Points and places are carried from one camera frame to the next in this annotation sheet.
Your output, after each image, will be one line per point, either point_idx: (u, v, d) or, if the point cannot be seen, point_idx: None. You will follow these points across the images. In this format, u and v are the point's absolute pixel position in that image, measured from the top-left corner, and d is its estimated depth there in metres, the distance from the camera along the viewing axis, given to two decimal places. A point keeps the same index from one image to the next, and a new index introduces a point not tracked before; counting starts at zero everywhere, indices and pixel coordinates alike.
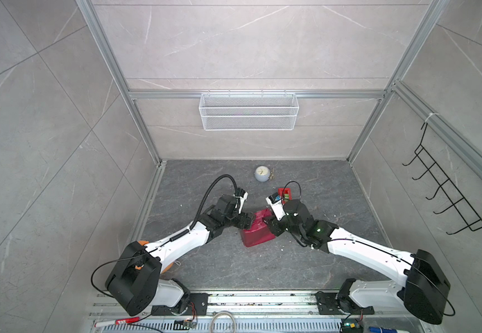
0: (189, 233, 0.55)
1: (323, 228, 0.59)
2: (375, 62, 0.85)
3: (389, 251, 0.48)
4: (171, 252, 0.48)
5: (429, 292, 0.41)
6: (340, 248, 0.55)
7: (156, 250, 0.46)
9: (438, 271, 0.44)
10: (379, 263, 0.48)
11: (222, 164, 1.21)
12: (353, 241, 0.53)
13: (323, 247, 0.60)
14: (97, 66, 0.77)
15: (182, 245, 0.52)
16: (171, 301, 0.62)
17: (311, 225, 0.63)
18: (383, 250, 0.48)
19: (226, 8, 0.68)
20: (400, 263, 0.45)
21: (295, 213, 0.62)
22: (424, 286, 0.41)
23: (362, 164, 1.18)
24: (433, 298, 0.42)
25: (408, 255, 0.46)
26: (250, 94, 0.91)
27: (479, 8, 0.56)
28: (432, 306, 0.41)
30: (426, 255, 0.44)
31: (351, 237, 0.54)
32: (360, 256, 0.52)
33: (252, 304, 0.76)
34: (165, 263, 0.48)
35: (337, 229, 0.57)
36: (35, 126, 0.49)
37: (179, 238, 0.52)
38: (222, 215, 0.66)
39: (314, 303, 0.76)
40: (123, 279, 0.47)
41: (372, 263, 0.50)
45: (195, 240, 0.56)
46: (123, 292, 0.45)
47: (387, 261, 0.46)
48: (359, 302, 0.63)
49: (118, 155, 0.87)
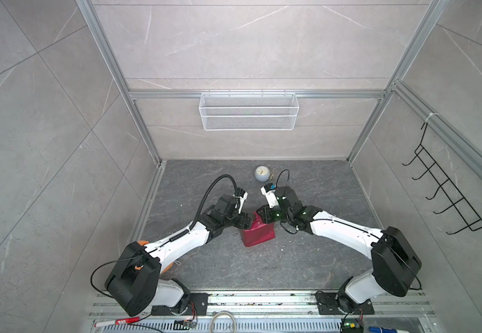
0: (189, 232, 0.55)
1: (308, 211, 0.64)
2: (375, 62, 0.85)
3: (361, 227, 0.52)
4: (171, 252, 0.49)
5: (394, 264, 0.44)
6: (321, 227, 0.60)
7: (155, 250, 0.46)
9: (406, 248, 0.47)
10: (351, 238, 0.52)
11: (222, 164, 1.21)
12: (332, 221, 0.57)
13: (308, 229, 0.64)
14: (97, 66, 0.77)
15: (182, 247, 0.52)
16: (171, 301, 0.62)
17: (297, 207, 0.68)
18: (357, 227, 0.52)
19: (227, 8, 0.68)
20: (369, 238, 0.48)
21: (284, 196, 0.68)
22: (388, 257, 0.44)
23: (362, 164, 1.18)
24: (397, 270, 0.44)
25: (379, 231, 0.49)
26: (250, 95, 0.91)
27: (480, 8, 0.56)
28: (396, 276, 0.44)
30: (395, 232, 0.47)
31: (331, 217, 0.58)
32: (336, 234, 0.56)
33: (252, 304, 0.76)
34: (165, 263, 0.48)
35: (320, 211, 0.62)
36: (35, 126, 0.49)
37: (179, 238, 0.52)
38: (222, 215, 0.66)
39: (314, 303, 0.76)
40: (123, 278, 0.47)
41: (345, 240, 0.55)
45: (195, 240, 0.56)
46: (122, 291, 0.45)
47: (358, 236, 0.50)
48: (356, 297, 0.63)
49: (118, 155, 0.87)
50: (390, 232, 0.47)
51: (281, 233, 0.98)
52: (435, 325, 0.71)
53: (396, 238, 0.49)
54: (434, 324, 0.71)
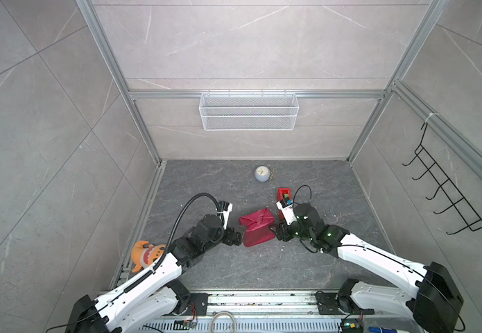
0: (153, 273, 0.49)
1: (333, 232, 0.59)
2: (375, 63, 0.85)
3: (401, 261, 0.47)
4: (127, 304, 0.44)
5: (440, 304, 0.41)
6: (349, 252, 0.55)
7: (107, 306, 0.42)
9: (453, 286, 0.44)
10: (390, 272, 0.48)
11: (222, 164, 1.21)
12: (365, 249, 0.52)
13: (333, 252, 0.59)
14: (97, 66, 0.77)
15: (143, 292, 0.47)
16: (165, 308, 0.62)
17: (320, 229, 0.64)
18: (395, 259, 0.48)
19: (226, 8, 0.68)
20: (412, 274, 0.44)
21: (306, 216, 0.63)
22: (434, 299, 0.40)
23: (362, 164, 1.18)
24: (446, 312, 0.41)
25: (422, 266, 0.45)
26: (250, 95, 0.91)
27: (479, 8, 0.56)
28: (443, 318, 0.41)
30: (439, 268, 0.43)
31: (363, 244, 0.53)
32: (371, 263, 0.51)
33: (252, 304, 0.76)
34: (121, 317, 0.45)
35: (349, 236, 0.57)
36: (35, 126, 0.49)
37: (139, 283, 0.47)
38: (202, 242, 0.57)
39: (314, 303, 0.76)
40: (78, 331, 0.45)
41: (382, 271, 0.50)
45: (162, 279, 0.51)
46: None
47: (399, 270, 0.46)
48: (361, 304, 0.63)
49: (117, 155, 0.87)
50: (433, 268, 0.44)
51: None
52: None
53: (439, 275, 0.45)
54: None
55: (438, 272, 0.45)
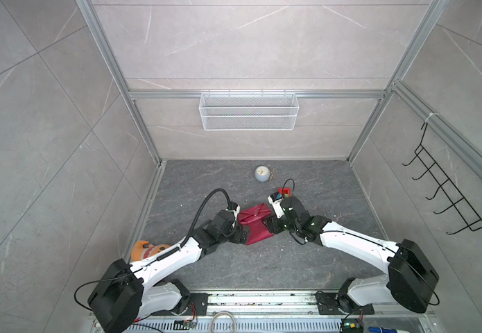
0: (179, 250, 0.53)
1: (317, 223, 0.62)
2: (375, 63, 0.85)
3: (375, 241, 0.50)
4: (157, 272, 0.47)
5: (412, 277, 0.43)
6: (331, 238, 0.58)
7: (141, 270, 0.45)
9: (424, 261, 0.45)
10: (365, 252, 0.50)
11: (222, 164, 1.21)
12: (343, 233, 0.55)
13: (317, 240, 0.62)
14: (97, 66, 0.77)
15: (169, 265, 0.50)
16: (170, 303, 0.62)
17: (305, 219, 0.67)
18: (371, 240, 0.50)
19: (227, 8, 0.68)
20: (384, 251, 0.46)
21: (291, 207, 0.66)
22: (406, 272, 0.43)
23: (362, 164, 1.18)
24: (415, 284, 0.43)
25: (394, 244, 0.47)
26: (250, 94, 0.91)
27: (480, 8, 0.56)
28: (414, 291, 0.42)
30: (411, 245, 0.45)
31: (341, 229, 0.56)
32: (349, 247, 0.54)
33: (252, 304, 0.76)
34: (150, 284, 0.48)
35: (330, 223, 0.59)
36: (35, 126, 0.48)
37: (168, 257, 0.50)
38: (218, 232, 0.66)
39: (314, 303, 0.76)
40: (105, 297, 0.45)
41: (358, 252, 0.53)
45: (186, 258, 0.55)
46: (103, 313, 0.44)
47: (372, 249, 0.48)
48: (358, 300, 0.63)
49: (117, 155, 0.87)
50: (406, 245, 0.46)
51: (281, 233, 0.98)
52: (435, 325, 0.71)
53: (411, 252, 0.47)
54: (434, 325, 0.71)
55: (410, 248, 0.45)
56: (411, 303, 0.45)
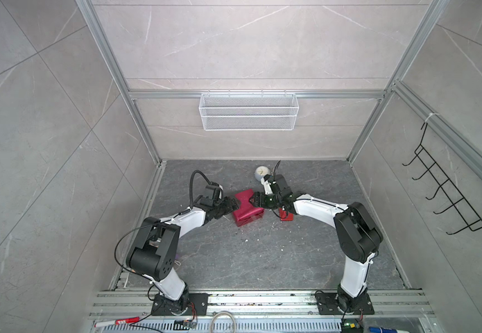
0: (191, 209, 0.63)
1: (294, 194, 0.73)
2: (375, 62, 0.85)
3: (331, 203, 0.59)
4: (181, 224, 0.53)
5: (352, 231, 0.51)
6: (302, 205, 0.67)
7: (168, 220, 0.51)
9: (368, 218, 0.54)
10: (324, 212, 0.60)
11: (222, 164, 1.21)
12: (310, 199, 0.66)
13: (293, 209, 0.72)
14: (97, 66, 0.77)
15: (189, 218, 0.59)
16: (175, 293, 0.63)
17: (286, 193, 0.78)
18: (327, 202, 0.61)
19: (227, 8, 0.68)
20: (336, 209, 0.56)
21: (275, 181, 0.77)
22: (347, 225, 0.52)
23: (362, 164, 1.18)
24: (355, 236, 0.51)
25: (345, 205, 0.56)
26: (250, 95, 0.91)
27: (480, 7, 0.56)
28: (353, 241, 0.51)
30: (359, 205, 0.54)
31: (309, 197, 0.67)
32: (314, 210, 0.63)
33: (252, 304, 0.76)
34: None
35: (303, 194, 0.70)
36: (35, 126, 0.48)
37: (186, 214, 0.59)
38: (211, 200, 0.75)
39: (314, 303, 0.76)
40: (145, 250, 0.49)
41: (321, 215, 0.61)
45: (197, 218, 0.64)
46: (148, 262, 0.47)
47: (328, 209, 0.58)
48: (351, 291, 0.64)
49: (118, 155, 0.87)
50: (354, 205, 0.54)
51: (281, 233, 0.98)
52: (435, 325, 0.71)
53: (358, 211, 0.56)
54: (435, 325, 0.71)
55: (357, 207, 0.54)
56: (355, 254, 0.53)
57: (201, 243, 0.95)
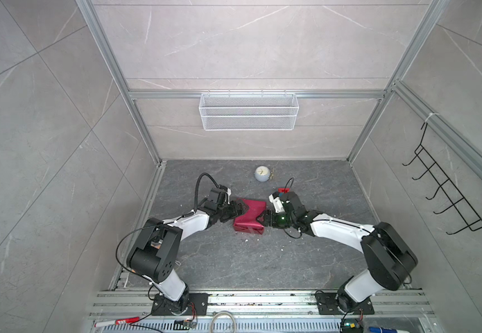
0: (195, 212, 0.63)
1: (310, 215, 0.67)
2: (375, 62, 0.85)
3: (355, 224, 0.54)
4: (184, 226, 0.54)
5: (382, 254, 0.46)
6: (320, 227, 0.63)
7: (171, 222, 0.52)
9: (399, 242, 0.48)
10: (347, 235, 0.55)
11: (222, 164, 1.21)
12: (329, 220, 0.60)
13: (309, 232, 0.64)
14: (97, 66, 0.77)
15: (193, 220, 0.59)
16: (174, 295, 0.63)
17: (301, 211, 0.72)
18: (350, 223, 0.56)
19: (227, 9, 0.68)
20: (361, 232, 0.51)
21: (288, 200, 0.72)
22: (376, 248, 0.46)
23: (362, 164, 1.18)
24: (386, 261, 0.46)
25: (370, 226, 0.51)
26: (250, 95, 0.91)
27: (480, 8, 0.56)
28: (383, 266, 0.46)
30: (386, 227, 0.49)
31: (328, 217, 0.62)
32: (334, 234, 0.59)
33: (252, 304, 0.76)
34: None
35: (320, 214, 0.66)
36: (35, 126, 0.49)
37: (190, 216, 0.59)
38: (216, 205, 0.74)
39: (314, 303, 0.76)
40: (147, 251, 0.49)
41: (343, 238, 0.57)
45: (200, 221, 0.64)
46: (148, 263, 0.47)
47: (351, 231, 0.53)
48: (356, 296, 0.64)
49: (118, 155, 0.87)
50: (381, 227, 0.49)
51: (281, 233, 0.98)
52: (435, 325, 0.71)
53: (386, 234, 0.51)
54: (435, 325, 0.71)
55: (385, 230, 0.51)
56: (388, 282, 0.47)
57: (201, 243, 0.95)
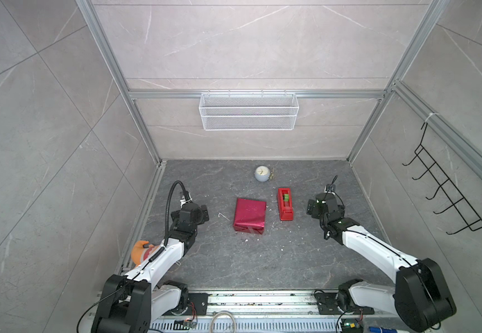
0: (166, 249, 0.55)
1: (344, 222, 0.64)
2: (375, 62, 0.85)
3: (394, 250, 0.49)
4: (155, 271, 0.48)
5: (417, 292, 0.42)
6: (351, 238, 0.59)
7: (139, 274, 0.45)
9: (441, 285, 0.43)
10: (382, 258, 0.50)
11: (222, 164, 1.21)
12: (365, 236, 0.56)
13: (338, 238, 0.64)
14: (97, 66, 0.77)
15: (163, 260, 0.52)
16: (172, 302, 0.62)
17: (334, 216, 0.69)
18: (389, 247, 0.51)
19: (227, 8, 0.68)
20: (400, 261, 0.46)
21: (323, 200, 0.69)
22: (412, 282, 0.42)
23: (362, 164, 1.18)
24: (420, 301, 0.42)
25: (414, 259, 0.46)
26: (250, 95, 0.91)
27: (480, 7, 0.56)
28: (417, 307, 0.42)
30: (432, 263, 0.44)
31: (365, 233, 0.57)
32: (367, 251, 0.54)
33: (252, 304, 0.76)
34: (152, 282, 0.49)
35: (357, 226, 0.61)
36: (35, 125, 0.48)
37: (159, 257, 0.52)
38: (188, 225, 0.67)
39: (314, 303, 0.76)
40: (113, 316, 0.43)
41: (376, 257, 0.52)
45: (173, 254, 0.57)
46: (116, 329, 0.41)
47: (388, 256, 0.48)
48: (356, 298, 0.64)
49: (118, 155, 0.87)
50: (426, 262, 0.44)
51: (281, 232, 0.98)
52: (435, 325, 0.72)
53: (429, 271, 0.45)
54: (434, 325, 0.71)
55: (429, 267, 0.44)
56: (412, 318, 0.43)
57: (201, 242, 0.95)
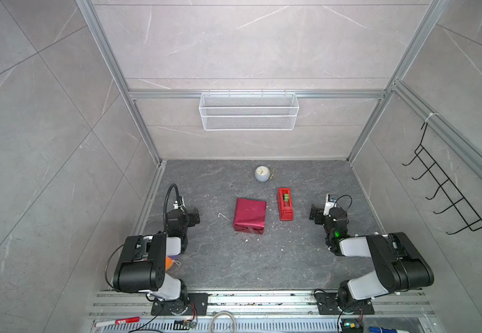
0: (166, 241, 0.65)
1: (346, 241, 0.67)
2: (375, 62, 0.85)
3: None
4: None
5: (383, 248, 0.49)
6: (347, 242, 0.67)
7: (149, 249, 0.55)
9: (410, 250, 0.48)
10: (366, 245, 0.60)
11: (222, 164, 1.21)
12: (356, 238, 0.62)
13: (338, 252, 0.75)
14: (97, 66, 0.77)
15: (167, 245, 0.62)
16: (175, 293, 0.63)
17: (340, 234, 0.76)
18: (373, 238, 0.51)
19: (227, 9, 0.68)
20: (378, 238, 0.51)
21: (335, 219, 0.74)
22: (378, 241, 0.50)
23: (362, 164, 1.18)
24: (386, 254, 0.48)
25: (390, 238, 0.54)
26: (250, 95, 0.91)
27: (480, 8, 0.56)
28: (384, 257, 0.47)
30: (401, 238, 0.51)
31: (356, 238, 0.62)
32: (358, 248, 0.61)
33: (252, 304, 0.76)
34: None
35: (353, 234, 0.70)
36: (35, 125, 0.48)
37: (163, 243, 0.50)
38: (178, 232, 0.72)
39: (314, 303, 0.76)
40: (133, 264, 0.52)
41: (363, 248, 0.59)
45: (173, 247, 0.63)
46: (140, 271, 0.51)
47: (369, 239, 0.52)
48: (354, 292, 0.64)
49: (118, 155, 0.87)
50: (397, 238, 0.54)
51: (281, 232, 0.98)
52: (435, 325, 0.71)
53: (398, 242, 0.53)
54: (435, 325, 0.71)
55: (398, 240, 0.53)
56: (388, 278, 0.47)
57: (201, 242, 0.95)
